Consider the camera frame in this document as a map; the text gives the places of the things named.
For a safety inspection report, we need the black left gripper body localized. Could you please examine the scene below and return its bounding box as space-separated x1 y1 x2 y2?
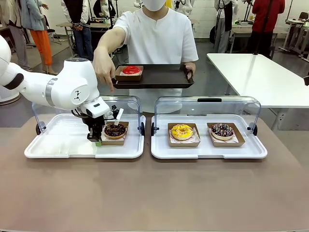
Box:
82 115 105 129

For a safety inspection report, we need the chocolate sprinkled donut in box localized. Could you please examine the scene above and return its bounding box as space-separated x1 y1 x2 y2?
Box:
207 122 246 147

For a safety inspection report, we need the yellow sprinkled donut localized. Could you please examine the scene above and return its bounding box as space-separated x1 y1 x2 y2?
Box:
170 124 194 141

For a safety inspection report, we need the grey background work table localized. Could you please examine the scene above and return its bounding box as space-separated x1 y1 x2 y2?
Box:
56 22 76 58

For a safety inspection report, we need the black stand pole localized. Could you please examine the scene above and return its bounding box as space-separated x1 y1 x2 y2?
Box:
252 0 274 57

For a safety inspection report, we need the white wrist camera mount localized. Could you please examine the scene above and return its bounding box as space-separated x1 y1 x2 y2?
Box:
104 105 125 127

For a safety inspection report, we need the person in red jacket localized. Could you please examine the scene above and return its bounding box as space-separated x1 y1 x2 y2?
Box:
251 0 286 58

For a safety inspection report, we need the white display tray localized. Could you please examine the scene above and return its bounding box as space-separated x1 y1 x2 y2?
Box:
151 114 268 160
24 113 146 160

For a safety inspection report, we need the person in black jacket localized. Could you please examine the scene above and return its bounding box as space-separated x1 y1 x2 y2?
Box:
62 0 94 61

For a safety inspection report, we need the grey background desk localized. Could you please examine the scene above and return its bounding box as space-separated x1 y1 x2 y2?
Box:
230 20 288 53

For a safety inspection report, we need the mannequin with beige coat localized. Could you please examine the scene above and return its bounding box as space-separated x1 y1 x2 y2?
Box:
0 0 32 71

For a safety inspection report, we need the person's right hand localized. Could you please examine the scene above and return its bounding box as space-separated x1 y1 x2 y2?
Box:
93 46 116 93

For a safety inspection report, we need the large white table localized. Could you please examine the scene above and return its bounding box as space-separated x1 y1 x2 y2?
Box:
206 53 309 131

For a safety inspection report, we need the red glazed donut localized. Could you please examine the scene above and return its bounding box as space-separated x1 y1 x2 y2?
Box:
115 65 144 82
122 65 141 76

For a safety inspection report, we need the dark white-drizzled donut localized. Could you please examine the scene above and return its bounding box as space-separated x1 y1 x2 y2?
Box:
211 123 234 141

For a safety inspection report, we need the yellow glazed donut in box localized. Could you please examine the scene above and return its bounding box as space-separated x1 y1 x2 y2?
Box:
168 122 201 148

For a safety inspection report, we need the clear display lid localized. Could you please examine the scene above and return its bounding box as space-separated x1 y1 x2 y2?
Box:
31 95 145 136
151 96 261 137

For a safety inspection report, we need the white face mask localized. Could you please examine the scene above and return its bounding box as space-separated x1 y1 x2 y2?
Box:
142 0 167 12

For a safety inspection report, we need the dark brown serving tray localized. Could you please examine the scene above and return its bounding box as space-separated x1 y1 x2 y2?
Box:
111 64 195 89

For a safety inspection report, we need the white background desk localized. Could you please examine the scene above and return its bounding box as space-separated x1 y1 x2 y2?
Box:
281 18 309 58

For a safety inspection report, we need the person's white shirt torso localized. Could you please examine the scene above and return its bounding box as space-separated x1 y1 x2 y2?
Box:
113 7 199 114

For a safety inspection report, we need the person's right forearm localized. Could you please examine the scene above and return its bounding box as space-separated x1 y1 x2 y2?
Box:
96 26 126 55

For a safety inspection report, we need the person's left hand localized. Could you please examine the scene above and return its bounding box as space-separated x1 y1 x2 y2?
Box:
184 62 196 79

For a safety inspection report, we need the chocolate sprinkled donut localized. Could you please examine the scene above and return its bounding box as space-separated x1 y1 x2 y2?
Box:
104 123 126 140
207 122 246 147

